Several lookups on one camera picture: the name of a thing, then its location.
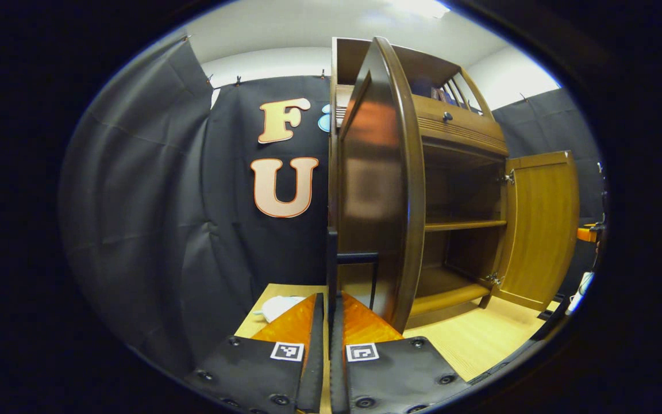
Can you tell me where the black door handle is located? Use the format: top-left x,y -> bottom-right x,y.
325,227 -> 380,360

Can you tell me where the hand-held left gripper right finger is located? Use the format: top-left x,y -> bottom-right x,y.
329,290 -> 472,414

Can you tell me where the black backdrop cloth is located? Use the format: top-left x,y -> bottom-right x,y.
58,37 -> 605,369

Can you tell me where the wooden shoe cabinet door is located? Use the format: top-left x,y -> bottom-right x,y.
492,151 -> 580,312
337,36 -> 426,334

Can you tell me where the small white object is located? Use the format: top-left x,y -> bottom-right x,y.
252,296 -> 307,323

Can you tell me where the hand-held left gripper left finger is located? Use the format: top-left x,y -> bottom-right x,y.
184,292 -> 326,414

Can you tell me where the wooden double-door shoe cabinet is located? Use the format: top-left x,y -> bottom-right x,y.
328,36 -> 582,334

